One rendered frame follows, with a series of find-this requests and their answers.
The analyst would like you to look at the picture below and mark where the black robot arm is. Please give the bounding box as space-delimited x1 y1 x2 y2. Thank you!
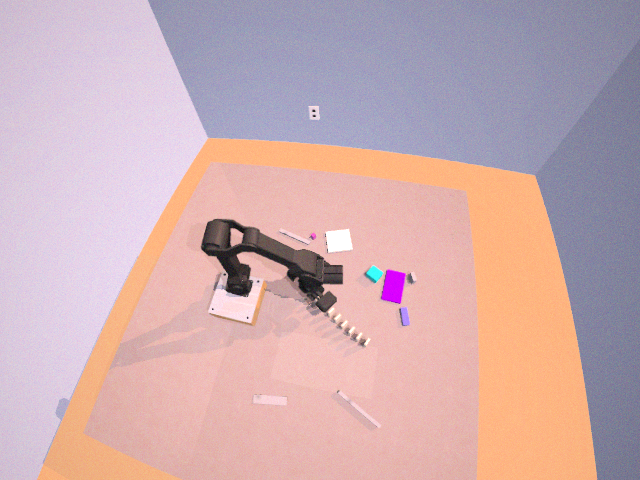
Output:
201 219 343 297

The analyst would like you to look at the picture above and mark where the cyan rectangular block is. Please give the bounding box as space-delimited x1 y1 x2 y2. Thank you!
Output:
365 266 383 283

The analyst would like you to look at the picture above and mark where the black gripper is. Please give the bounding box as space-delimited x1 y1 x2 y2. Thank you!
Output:
286 270 337 313

